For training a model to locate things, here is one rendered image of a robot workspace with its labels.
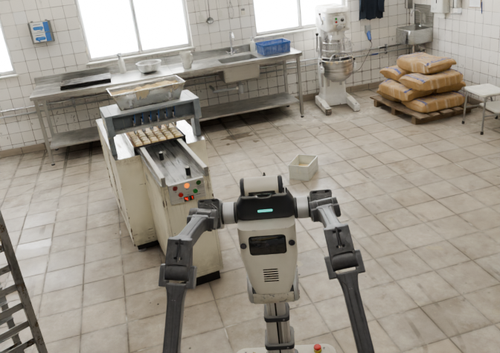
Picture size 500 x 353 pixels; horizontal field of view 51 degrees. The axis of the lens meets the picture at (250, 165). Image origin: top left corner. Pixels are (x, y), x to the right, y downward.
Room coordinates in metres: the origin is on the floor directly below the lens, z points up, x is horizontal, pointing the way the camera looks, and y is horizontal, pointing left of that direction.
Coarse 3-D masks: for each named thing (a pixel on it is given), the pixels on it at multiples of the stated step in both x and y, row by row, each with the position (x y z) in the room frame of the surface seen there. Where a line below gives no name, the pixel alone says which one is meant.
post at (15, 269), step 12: (0, 216) 1.76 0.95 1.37; (0, 228) 1.75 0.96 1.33; (0, 240) 1.76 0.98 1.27; (12, 252) 1.76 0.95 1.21; (12, 264) 1.75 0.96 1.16; (24, 288) 1.76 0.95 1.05; (24, 300) 1.75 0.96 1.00; (36, 324) 1.76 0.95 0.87; (36, 336) 1.75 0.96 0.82; (36, 348) 1.76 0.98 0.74
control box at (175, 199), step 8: (200, 176) 3.15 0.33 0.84; (176, 184) 3.08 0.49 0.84; (184, 184) 3.10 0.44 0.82; (192, 184) 3.11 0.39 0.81; (200, 184) 3.13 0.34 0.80; (176, 192) 3.08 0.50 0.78; (184, 192) 3.09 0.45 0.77; (192, 192) 3.11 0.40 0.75; (200, 192) 3.13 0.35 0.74; (176, 200) 3.07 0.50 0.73; (184, 200) 3.09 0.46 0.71
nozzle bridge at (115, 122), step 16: (192, 96) 3.97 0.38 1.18; (112, 112) 3.77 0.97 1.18; (128, 112) 3.72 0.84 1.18; (144, 112) 3.84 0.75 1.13; (160, 112) 3.88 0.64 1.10; (176, 112) 3.92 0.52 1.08; (192, 112) 3.97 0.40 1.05; (112, 128) 3.67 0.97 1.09; (128, 128) 3.76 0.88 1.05; (144, 128) 3.78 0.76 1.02; (192, 128) 4.09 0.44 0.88; (112, 144) 3.77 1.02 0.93
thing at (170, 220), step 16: (144, 160) 3.59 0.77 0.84; (160, 160) 3.55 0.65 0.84; (176, 160) 3.51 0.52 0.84; (144, 176) 3.69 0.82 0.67; (176, 176) 3.20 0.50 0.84; (192, 176) 3.17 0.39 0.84; (208, 176) 3.19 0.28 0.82; (160, 192) 3.09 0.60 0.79; (208, 192) 3.18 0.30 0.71; (160, 208) 3.22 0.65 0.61; (176, 208) 3.10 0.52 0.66; (192, 208) 3.14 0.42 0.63; (160, 224) 3.38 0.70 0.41; (176, 224) 3.09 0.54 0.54; (160, 240) 3.55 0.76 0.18; (208, 240) 3.16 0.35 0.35; (208, 256) 3.15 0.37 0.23; (208, 272) 3.15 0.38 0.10
